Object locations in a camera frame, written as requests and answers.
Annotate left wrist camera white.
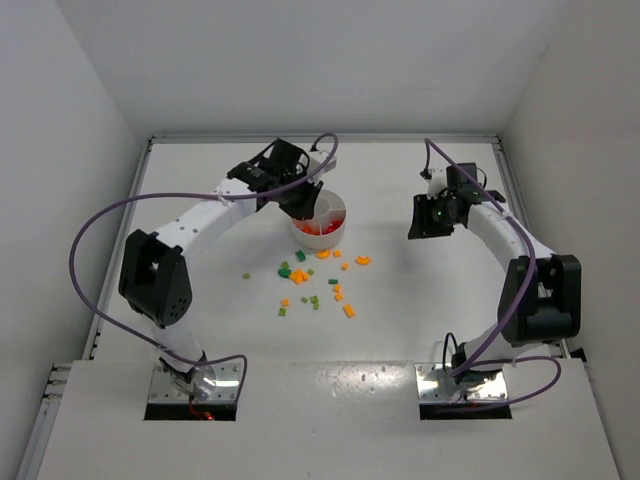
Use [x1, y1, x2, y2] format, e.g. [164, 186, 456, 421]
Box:
[307, 150, 336, 184]

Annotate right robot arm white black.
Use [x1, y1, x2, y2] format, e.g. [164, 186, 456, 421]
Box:
[408, 163, 582, 383]

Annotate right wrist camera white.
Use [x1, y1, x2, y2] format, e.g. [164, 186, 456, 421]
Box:
[420, 168, 447, 198]

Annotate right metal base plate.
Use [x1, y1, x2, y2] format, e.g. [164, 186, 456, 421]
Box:
[414, 363, 509, 405]

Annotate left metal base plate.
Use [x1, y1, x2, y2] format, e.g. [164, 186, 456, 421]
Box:
[148, 362, 243, 404]

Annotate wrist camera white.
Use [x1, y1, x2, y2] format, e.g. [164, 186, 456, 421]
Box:
[307, 150, 336, 184]
[420, 168, 447, 198]

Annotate white round divided container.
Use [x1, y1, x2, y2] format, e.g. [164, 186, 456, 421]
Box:
[290, 190, 347, 251]

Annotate metal base plate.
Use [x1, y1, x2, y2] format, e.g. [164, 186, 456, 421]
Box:
[414, 363, 509, 405]
[148, 362, 243, 404]

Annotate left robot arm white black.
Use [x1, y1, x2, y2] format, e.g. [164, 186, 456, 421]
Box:
[118, 139, 336, 398]

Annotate red legos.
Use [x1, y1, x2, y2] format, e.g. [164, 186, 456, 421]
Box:
[322, 220, 344, 235]

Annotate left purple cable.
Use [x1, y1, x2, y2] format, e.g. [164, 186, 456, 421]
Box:
[68, 132, 340, 401]

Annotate yellow orange lego cluster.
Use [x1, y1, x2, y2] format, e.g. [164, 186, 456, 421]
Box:
[289, 269, 310, 284]

